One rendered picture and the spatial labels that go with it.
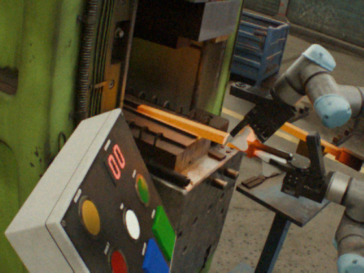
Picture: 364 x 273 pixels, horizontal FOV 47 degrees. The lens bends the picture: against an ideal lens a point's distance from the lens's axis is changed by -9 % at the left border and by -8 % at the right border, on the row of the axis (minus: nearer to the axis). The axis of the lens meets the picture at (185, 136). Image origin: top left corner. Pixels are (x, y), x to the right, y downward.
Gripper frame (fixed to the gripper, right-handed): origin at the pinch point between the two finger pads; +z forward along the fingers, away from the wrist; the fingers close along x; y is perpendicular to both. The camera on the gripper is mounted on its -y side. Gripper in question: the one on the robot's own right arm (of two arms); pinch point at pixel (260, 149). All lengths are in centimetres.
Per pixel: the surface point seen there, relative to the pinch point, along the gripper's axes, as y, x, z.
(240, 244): 102, 91, 22
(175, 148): 3.5, -9.7, 19.3
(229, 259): 102, 75, 21
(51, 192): -17, -68, 6
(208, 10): -33.0, -10.2, 16.4
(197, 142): 3.9, -1.7, 17.1
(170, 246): 2.7, -44.5, -0.7
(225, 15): -31.0, 0.1, 16.4
